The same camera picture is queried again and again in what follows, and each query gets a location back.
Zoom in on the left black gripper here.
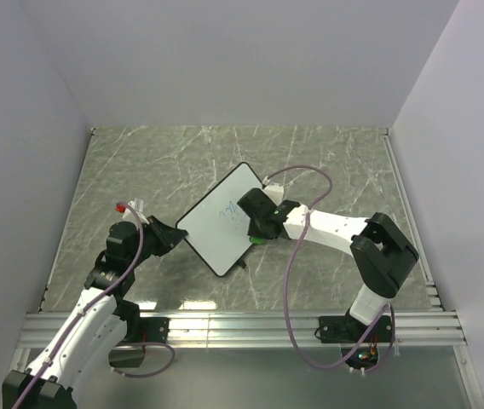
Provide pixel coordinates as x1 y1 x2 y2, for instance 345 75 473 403
128 215 187 268

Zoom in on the green whiteboard eraser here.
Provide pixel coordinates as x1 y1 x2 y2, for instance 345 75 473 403
250 236 266 245

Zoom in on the small black-framed whiteboard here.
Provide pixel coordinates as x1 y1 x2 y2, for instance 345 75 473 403
176 162 261 277

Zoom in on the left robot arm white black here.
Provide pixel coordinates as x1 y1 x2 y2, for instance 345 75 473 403
2 216 187 408

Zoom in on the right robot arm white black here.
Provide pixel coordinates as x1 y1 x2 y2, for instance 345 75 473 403
237 188 419 341

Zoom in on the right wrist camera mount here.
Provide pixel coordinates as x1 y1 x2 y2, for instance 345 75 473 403
262 178 285 205

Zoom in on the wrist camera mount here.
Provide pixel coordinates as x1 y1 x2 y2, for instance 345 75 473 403
115 198 148 224
262 178 285 205

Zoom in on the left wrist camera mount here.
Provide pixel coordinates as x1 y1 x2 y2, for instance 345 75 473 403
115 198 148 224

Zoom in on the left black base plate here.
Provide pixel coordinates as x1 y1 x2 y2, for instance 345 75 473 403
122 317 170 343

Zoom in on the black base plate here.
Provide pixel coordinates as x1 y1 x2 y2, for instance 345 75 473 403
314 315 394 344
122 317 170 343

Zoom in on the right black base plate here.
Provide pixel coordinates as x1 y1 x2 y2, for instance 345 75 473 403
314 315 394 344

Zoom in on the aluminium right side rail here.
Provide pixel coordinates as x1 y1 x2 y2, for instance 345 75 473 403
380 128 445 311

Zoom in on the aluminium rail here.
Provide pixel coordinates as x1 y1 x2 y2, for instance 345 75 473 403
15 310 467 349
380 128 445 311

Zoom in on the aluminium front rail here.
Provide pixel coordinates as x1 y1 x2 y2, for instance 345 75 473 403
15 310 467 349

